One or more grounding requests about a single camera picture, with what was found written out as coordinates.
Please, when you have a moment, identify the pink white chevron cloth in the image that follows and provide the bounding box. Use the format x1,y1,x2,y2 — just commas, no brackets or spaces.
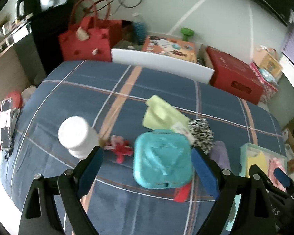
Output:
267,158,286,192

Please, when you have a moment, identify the yellow sponge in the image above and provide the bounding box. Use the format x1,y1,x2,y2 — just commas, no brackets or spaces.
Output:
245,152,268,177

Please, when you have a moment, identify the lavender tissue pack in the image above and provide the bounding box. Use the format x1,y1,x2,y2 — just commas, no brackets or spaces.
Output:
209,141,231,171

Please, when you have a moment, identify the black white spotted pompom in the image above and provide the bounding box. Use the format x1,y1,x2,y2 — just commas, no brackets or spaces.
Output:
187,118,214,155

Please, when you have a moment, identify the red pink pipe cleaner toy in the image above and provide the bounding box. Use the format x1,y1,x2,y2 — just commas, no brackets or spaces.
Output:
104,135,134,164

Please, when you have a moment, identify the light green sponge pack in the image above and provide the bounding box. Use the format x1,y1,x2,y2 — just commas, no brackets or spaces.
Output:
142,95,190,134

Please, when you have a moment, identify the teal cardboard tray box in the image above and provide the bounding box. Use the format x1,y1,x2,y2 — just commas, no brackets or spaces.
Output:
225,142,289,232

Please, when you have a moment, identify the white cap plastic bottle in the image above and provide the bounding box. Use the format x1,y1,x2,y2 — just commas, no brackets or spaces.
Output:
58,116,99,160

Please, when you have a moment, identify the teal plastic toy case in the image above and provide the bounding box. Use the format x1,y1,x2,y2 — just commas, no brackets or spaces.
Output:
133,129,193,189

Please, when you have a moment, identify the patterned pink gift box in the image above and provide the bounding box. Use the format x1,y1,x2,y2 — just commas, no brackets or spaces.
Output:
250,62,278,104

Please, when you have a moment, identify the red cardboard box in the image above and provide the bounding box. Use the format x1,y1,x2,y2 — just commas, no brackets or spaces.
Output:
205,46,263,105

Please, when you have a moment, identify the blue plaid tablecloth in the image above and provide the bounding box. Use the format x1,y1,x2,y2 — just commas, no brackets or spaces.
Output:
1,61,285,234

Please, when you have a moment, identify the tan small handbag box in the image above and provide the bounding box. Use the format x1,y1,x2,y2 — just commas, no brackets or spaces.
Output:
252,45,283,79

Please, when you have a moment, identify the white foam board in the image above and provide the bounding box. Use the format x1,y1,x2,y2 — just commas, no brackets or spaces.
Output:
111,48,214,84

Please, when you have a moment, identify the orange illustrated toy box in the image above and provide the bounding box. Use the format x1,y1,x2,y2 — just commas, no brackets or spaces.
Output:
142,36,197,63

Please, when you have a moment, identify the green dumbbell toy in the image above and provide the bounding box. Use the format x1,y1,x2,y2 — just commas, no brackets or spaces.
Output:
180,28,194,41

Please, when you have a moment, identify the red felt tote bag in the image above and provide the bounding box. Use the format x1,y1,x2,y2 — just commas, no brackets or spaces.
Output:
58,0,122,62

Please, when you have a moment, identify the blue water bottle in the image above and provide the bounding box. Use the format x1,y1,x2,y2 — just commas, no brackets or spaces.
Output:
133,13,147,45

